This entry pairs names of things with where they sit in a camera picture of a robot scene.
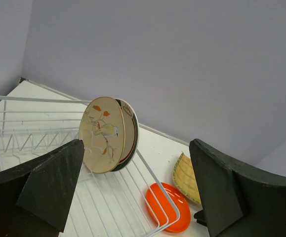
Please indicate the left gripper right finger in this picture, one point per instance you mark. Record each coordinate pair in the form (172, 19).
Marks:
(238, 199)

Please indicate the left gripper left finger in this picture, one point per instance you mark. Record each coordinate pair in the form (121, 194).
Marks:
(36, 196)

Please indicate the yellow bamboo-pattern square plate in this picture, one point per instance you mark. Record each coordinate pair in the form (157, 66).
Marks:
(184, 179)

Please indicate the orange round plate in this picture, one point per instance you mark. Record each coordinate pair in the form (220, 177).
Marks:
(167, 206)

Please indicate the beige bird-pattern plate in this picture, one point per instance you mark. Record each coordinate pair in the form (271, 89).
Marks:
(103, 134)

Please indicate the white plate green rim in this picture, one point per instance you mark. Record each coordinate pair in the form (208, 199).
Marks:
(131, 126)

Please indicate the white wire dish rack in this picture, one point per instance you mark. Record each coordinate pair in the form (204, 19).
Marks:
(104, 205)

